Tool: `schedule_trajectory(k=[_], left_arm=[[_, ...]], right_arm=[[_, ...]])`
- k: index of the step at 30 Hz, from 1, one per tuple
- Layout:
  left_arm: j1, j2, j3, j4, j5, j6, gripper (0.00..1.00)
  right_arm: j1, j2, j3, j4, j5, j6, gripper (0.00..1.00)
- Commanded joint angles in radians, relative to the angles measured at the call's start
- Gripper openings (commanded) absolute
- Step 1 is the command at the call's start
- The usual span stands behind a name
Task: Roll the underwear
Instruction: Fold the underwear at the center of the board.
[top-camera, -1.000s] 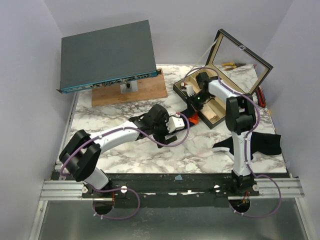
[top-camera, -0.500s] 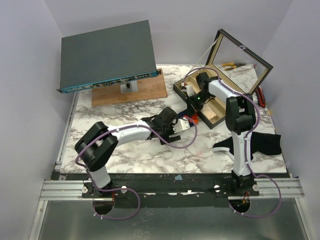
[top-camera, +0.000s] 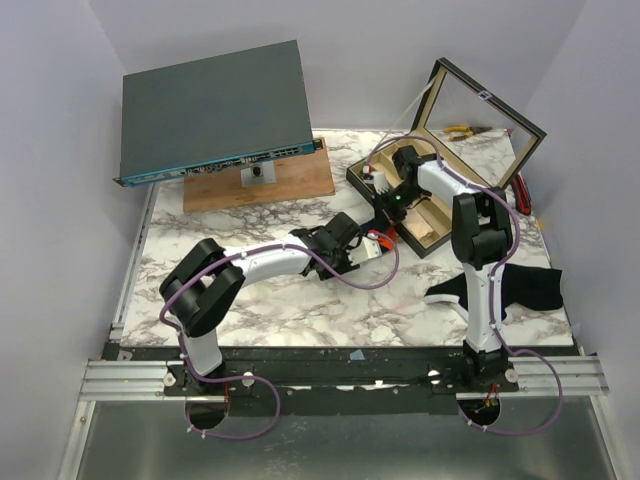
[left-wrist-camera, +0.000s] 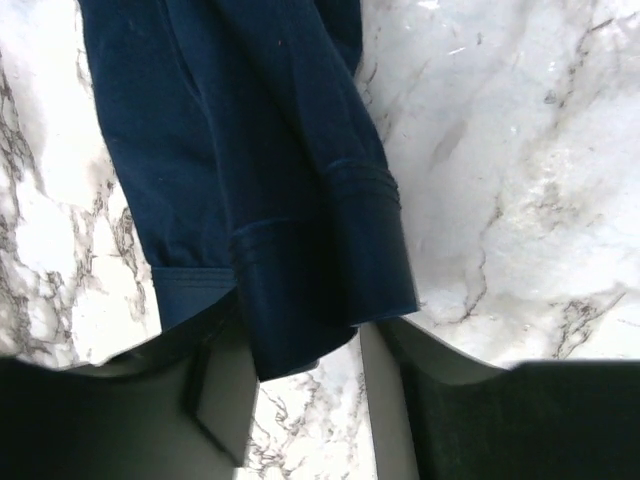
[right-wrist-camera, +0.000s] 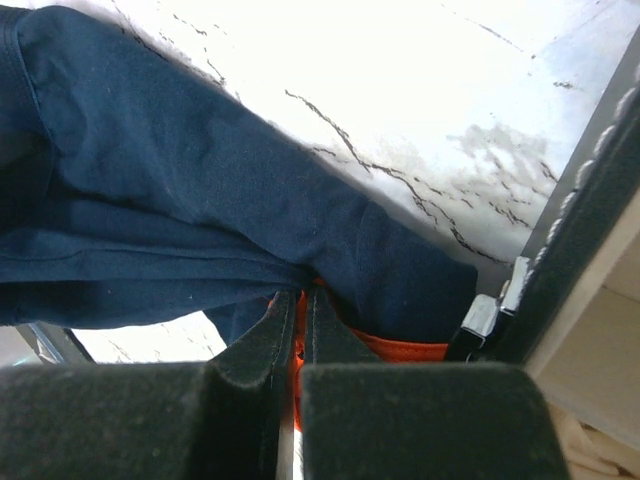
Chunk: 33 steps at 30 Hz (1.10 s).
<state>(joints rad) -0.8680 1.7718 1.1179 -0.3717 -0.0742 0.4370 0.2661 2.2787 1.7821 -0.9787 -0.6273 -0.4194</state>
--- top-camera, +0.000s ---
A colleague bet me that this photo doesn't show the grey network switch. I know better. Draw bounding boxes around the grey network switch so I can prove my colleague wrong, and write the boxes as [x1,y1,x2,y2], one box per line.
[115,40,320,187]

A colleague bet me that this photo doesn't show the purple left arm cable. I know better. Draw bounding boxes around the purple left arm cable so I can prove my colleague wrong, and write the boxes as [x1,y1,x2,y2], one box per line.
[158,232,401,441]

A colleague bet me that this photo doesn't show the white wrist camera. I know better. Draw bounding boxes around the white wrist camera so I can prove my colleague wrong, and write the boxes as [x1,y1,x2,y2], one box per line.
[348,236,383,266]
[369,171,391,194]

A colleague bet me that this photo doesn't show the wooden board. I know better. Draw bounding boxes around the wooden board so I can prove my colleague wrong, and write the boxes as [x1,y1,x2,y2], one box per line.
[183,137,336,213]

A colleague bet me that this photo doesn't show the metal switch stand bracket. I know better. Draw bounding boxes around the metal switch stand bracket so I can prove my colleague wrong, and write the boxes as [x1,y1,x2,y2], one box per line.
[240,161,276,187]

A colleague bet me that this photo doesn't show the cream rolled underwear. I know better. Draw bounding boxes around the cream rolled underwear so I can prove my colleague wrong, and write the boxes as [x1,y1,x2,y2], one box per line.
[403,210,439,248]

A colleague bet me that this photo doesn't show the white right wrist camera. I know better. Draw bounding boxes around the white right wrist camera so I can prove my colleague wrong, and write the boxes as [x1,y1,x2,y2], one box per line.
[369,171,391,194]

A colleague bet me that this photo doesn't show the red black utility knife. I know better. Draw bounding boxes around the red black utility knife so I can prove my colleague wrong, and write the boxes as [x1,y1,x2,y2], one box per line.
[511,173,532,216]

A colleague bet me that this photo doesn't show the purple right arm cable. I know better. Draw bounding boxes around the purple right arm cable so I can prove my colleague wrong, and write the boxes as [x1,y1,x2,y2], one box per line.
[364,133,564,437]

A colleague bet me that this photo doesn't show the yellow handled pliers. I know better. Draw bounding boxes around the yellow handled pliers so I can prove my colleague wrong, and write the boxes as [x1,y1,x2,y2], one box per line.
[443,126,492,142]

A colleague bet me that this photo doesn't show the navy orange underwear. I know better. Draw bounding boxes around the navy orange underwear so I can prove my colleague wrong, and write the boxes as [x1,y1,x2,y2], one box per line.
[367,227,397,254]

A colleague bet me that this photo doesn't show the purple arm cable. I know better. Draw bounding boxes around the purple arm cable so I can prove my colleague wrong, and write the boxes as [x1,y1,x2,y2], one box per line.
[158,232,401,441]
[364,133,564,437]

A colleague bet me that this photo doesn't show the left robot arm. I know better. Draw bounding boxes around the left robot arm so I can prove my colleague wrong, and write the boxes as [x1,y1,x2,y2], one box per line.
[159,213,363,395]

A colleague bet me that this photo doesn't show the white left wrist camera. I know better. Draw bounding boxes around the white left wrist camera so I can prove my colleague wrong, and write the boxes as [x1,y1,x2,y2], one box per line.
[348,236,383,266]

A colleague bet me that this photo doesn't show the black white underwear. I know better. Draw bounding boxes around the black white underwear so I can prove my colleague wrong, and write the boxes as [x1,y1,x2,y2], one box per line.
[425,263,564,323]

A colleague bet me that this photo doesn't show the black compartment organizer box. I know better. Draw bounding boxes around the black compartment organizer box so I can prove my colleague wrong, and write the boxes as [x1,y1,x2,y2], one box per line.
[346,58,546,257]

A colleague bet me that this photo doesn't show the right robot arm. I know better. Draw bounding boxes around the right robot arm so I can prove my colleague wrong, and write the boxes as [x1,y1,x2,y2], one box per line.
[365,146,519,392]

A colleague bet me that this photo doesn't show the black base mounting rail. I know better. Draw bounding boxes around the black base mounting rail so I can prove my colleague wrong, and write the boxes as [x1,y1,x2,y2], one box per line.
[164,347,519,418]

